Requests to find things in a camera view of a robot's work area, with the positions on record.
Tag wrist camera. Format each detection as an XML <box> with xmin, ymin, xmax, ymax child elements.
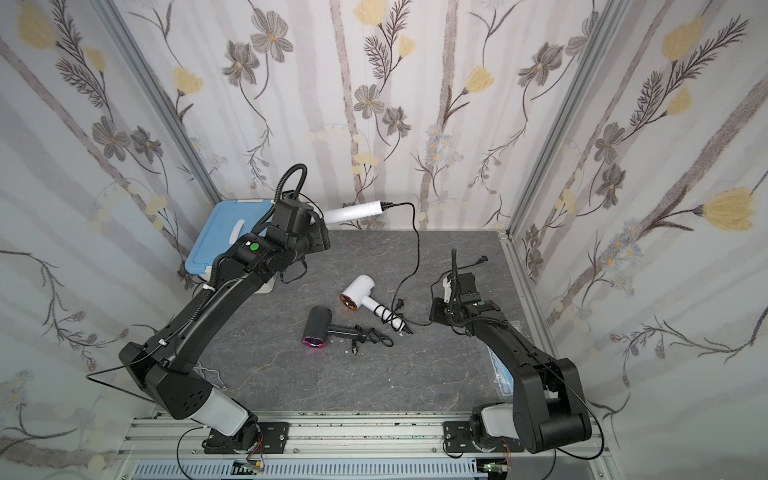
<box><xmin>271</xmin><ymin>163</ymin><xmax>314</xmax><ymax>235</ymax></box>
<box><xmin>441</xmin><ymin>275</ymin><xmax>452</xmax><ymax>303</ymax></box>

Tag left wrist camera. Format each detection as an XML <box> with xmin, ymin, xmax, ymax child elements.
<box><xmin>271</xmin><ymin>163</ymin><xmax>314</xmax><ymax>235</ymax></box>

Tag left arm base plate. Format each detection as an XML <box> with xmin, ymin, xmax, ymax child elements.
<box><xmin>202</xmin><ymin>421</ymin><xmax>290</xmax><ymax>454</ymax></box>

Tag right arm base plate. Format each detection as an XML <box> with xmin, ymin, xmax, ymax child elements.
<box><xmin>442</xmin><ymin>420</ymin><xmax>525</xmax><ymax>454</ymax></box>

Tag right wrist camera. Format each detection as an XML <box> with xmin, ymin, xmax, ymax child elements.
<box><xmin>441</xmin><ymin>275</ymin><xmax>452</xmax><ymax>303</ymax></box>

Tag white vented cable duct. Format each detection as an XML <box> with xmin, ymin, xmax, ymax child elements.
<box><xmin>128</xmin><ymin>458</ymin><xmax>488</xmax><ymax>479</ymax></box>

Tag blue lid storage box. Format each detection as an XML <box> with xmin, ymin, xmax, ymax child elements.
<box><xmin>184</xmin><ymin>199</ymin><xmax>272</xmax><ymax>280</ymax></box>

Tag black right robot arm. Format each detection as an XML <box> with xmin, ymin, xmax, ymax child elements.
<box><xmin>430</xmin><ymin>299</ymin><xmax>592</xmax><ymax>453</ymax></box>

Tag blue face mask pack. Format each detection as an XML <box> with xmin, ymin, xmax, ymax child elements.
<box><xmin>487</xmin><ymin>348</ymin><xmax>514</xmax><ymax>401</ymax></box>

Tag aluminium rail frame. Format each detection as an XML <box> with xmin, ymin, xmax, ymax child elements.
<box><xmin>108</xmin><ymin>412</ymin><xmax>621</xmax><ymax>479</ymax></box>

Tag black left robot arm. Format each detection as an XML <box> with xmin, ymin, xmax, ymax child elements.
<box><xmin>119</xmin><ymin>218</ymin><xmax>330</xmax><ymax>453</ymax></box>

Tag white hair dryer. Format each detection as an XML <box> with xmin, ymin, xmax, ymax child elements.
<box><xmin>339</xmin><ymin>274</ymin><xmax>413</xmax><ymax>334</ymax></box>
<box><xmin>320</xmin><ymin>201</ymin><xmax>394</xmax><ymax>225</ymax></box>

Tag dark grey pink hair dryer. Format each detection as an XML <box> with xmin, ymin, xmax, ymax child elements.
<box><xmin>301</xmin><ymin>306</ymin><xmax>359</xmax><ymax>348</ymax></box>

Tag metal wire tongs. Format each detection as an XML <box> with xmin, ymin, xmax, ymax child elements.
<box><xmin>194</xmin><ymin>362</ymin><xmax>228</xmax><ymax>390</ymax></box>

